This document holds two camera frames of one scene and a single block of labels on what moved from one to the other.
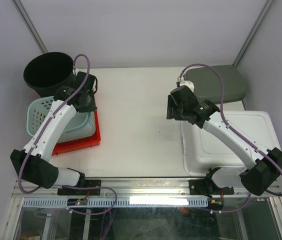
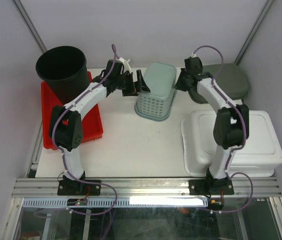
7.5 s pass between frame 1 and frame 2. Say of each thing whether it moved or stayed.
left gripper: moved
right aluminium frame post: stayed
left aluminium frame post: stayed
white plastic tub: stayed
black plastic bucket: moved
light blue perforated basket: moved
